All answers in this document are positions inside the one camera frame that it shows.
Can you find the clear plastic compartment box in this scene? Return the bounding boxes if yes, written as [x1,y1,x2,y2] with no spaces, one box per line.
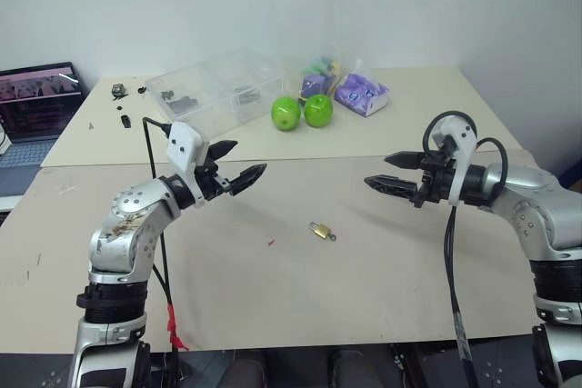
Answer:
[145,45,286,135]

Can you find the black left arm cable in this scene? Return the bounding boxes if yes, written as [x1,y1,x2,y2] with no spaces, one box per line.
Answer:
[142,117,183,388]

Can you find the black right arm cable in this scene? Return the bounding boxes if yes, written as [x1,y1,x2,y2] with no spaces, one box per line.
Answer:
[422,110,509,388]

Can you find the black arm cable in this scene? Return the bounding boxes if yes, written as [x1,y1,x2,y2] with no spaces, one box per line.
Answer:
[422,110,509,388]
[142,117,183,388]

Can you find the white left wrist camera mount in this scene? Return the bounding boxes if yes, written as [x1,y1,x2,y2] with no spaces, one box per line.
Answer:
[166,122,211,203]

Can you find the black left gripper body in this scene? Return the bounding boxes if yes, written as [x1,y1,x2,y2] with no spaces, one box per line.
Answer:
[194,160,232,202]

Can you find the open laptop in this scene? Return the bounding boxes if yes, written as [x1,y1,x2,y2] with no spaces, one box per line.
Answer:
[0,60,88,201]

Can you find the green apple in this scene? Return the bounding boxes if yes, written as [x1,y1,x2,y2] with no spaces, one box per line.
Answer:
[303,94,335,128]
[270,95,302,132]

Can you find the clear bag of toys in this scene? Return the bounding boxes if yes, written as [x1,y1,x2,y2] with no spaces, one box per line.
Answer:
[283,52,347,104]

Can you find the small brass padlock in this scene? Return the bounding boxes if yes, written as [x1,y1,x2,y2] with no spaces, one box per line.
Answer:
[308,220,333,240]

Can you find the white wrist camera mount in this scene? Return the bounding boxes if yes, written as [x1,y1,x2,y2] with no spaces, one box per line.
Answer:
[431,115,479,205]
[166,122,211,203]

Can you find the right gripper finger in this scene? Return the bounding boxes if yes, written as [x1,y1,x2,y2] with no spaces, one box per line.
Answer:
[363,174,421,202]
[383,151,426,170]

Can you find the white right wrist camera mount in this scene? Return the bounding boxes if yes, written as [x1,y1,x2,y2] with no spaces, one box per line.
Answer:
[431,115,479,205]

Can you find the purple tissue pack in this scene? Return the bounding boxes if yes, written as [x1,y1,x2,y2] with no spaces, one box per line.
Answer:
[334,69,393,117]

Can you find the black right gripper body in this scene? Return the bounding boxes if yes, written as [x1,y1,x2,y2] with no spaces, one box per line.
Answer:
[410,147,459,210]

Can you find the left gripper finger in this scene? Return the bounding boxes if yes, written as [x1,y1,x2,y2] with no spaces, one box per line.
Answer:
[226,163,269,196]
[206,139,240,164]

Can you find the red tape on cable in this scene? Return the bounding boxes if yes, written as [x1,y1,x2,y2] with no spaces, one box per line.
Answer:
[166,303,190,353]

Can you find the blue object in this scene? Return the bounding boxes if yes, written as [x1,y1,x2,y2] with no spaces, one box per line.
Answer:
[557,154,582,191]

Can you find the black parts in box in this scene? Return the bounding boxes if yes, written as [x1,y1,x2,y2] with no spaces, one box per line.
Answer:
[235,85,263,104]
[160,87,202,113]

